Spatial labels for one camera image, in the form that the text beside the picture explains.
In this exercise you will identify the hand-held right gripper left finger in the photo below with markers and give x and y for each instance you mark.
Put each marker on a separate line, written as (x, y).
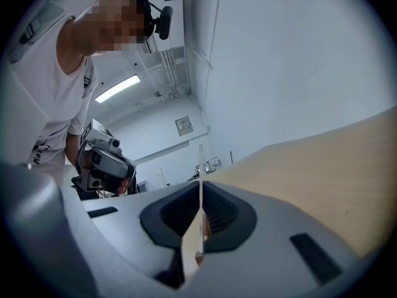
(124, 228)

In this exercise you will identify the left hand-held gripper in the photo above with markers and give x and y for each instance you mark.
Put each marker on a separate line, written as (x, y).
(108, 163)

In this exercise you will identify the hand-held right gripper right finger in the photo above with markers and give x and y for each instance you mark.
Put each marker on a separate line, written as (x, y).
(266, 228)

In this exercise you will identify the thin white card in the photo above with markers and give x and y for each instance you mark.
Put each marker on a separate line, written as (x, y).
(201, 194)

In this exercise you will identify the person's left forearm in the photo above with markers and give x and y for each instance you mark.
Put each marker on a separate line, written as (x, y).
(73, 149)

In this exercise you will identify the person's left hand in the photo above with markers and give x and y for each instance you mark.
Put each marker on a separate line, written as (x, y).
(123, 186)

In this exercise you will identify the long ceiling light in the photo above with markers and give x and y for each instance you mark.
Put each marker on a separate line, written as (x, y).
(117, 88)

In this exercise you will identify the background desk with equipment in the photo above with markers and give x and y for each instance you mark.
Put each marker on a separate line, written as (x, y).
(206, 166)

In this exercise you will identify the person's white t-shirt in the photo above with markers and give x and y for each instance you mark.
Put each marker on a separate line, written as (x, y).
(46, 88)

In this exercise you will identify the person's head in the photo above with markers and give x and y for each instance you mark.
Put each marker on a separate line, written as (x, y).
(105, 23)

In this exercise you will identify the grey wall panel box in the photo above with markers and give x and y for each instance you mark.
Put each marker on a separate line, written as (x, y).
(184, 126)

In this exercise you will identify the white wall conduit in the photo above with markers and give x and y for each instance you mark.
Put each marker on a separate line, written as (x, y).
(198, 56)

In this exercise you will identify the black head-worn camera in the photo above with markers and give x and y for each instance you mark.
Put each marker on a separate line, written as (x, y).
(162, 22)

